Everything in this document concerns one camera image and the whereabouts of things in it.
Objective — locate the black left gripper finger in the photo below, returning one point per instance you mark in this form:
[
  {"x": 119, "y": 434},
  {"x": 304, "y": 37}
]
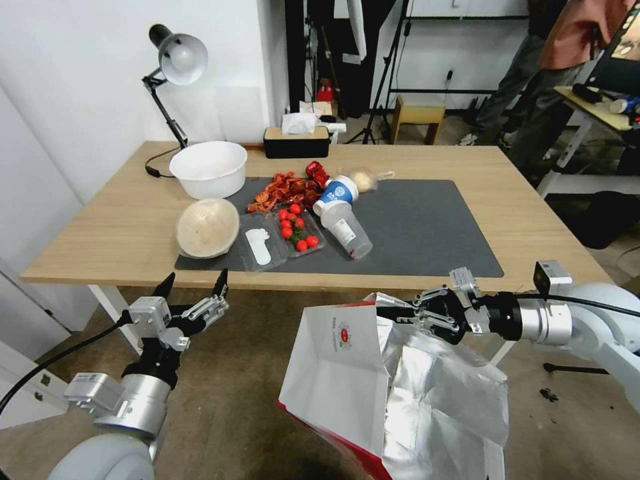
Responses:
[
  {"x": 165, "y": 289},
  {"x": 207, "y": 311}
]

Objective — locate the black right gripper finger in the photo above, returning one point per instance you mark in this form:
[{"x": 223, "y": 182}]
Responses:
[
  {"x": 442, "y": 327},
  {"x": 432, "y": 300}
]

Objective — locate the white red foil-lined delivery bag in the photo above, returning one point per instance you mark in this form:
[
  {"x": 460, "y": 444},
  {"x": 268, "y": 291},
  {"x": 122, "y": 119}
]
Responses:
[{"x": 340, "y": 380}]

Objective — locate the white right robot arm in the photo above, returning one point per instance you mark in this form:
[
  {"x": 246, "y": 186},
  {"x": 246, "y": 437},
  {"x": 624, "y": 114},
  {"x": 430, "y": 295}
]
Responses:
[{"x": 600, "y": 305}]

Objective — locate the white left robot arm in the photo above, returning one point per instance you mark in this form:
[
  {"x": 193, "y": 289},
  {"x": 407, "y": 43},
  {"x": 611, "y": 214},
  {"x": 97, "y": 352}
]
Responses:
[{"x": 135, "y": 405}]

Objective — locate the small black floor scrap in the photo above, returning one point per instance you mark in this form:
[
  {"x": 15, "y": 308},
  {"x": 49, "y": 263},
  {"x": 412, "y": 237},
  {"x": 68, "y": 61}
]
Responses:
[{"x": 549, "y": 394}]

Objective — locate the grey desk mat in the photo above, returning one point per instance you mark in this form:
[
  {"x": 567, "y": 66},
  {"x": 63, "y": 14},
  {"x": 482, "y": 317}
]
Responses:
[{"x": 425, "y": 235}]

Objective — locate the white flat packet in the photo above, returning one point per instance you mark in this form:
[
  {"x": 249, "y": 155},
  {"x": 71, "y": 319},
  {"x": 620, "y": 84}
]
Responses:
[{"x": 257, "y": 247}]

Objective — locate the black stand foot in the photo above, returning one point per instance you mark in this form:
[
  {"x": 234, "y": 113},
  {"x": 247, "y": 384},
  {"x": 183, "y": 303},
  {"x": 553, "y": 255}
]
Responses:
[{"x": 575, "y": 370}]

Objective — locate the clear plastic tomato tray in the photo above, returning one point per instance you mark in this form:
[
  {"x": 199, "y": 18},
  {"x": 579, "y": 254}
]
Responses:
[{"x": 280, "y": 246}]

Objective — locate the clear plastic cup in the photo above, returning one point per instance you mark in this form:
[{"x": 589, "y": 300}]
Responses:
[{"x": 345, "y": 230}]

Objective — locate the white plastic bowl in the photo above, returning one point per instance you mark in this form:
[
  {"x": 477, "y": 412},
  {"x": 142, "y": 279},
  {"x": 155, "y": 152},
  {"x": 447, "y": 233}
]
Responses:
[{"x": 210, "y": 180}]

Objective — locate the orange crayfish shell pile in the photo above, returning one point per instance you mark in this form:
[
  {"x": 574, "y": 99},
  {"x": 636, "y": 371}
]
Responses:
[{"x": 275, "y": 192}]

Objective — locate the wooden table with white legs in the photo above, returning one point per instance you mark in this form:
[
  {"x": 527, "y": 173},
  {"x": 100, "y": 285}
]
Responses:
[{"x": 450, "y": 160}]

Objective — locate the white drawer cabinet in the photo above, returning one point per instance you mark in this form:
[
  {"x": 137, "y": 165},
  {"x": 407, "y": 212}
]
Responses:
[{"x": 20, "y": 385}]

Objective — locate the blue white paper cup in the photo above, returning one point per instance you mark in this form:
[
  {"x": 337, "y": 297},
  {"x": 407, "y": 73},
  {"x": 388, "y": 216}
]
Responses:
[{"x": 336, "y": 196}]

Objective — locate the black bin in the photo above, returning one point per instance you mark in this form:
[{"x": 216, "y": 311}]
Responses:
[{"x": 610, "y": 220}]

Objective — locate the red crumpled foil wrapper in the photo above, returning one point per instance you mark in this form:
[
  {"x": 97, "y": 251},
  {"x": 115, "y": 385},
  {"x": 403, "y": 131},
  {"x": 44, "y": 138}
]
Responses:
[{"x": 316, "y": 172}]

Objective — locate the black tissue box wooden lid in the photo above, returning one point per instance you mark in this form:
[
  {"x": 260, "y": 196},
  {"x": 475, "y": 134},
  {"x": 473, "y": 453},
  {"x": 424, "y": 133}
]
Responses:
[{"x": 295, "y": 147}]

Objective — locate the wooden stool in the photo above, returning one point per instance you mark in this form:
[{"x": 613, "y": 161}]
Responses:
[{"x": 417, "y": 112}]

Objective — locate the white tissue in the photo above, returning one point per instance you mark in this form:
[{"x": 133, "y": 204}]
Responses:
[{"x": 297, "y": 124}]

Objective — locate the white cardboard box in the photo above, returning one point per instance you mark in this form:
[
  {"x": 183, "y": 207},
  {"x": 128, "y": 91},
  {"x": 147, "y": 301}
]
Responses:
[{"x": 315, "y": 107}]

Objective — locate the red box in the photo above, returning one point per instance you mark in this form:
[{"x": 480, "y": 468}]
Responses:
[{"x": 327, "y": 92}]

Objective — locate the black desk lamp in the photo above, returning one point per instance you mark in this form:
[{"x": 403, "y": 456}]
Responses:
[{"x": 182, "y": 55}]

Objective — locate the black handheld device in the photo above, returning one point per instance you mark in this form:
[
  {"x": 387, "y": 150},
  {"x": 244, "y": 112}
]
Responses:
[{"x": 587, "y": 93}]

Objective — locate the black tripod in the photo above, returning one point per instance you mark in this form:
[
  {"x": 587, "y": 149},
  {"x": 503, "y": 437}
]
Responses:
[{"x": 387, "y": 65}]

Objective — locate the white blue can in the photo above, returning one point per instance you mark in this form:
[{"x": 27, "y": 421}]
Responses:
[{"x": 625, "y": 105}]

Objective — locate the black monitor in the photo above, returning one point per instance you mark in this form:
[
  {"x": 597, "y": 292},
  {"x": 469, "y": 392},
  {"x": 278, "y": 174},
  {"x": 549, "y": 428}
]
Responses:
[{"x": 622, "y": 55}]

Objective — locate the person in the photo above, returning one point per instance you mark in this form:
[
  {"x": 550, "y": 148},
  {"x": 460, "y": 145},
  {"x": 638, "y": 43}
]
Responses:
[{"x": 570, "y": 35}]

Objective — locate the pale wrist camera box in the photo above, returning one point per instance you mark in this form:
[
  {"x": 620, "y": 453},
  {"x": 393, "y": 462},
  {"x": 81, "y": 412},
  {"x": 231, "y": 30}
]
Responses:
[
  {"x": 465, "y": 282},
  {"x": 147, "y": 315}
]

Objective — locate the wooden side table white frame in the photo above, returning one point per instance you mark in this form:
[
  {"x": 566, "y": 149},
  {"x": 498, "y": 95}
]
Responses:
[{"x": 590, "y": 107}]

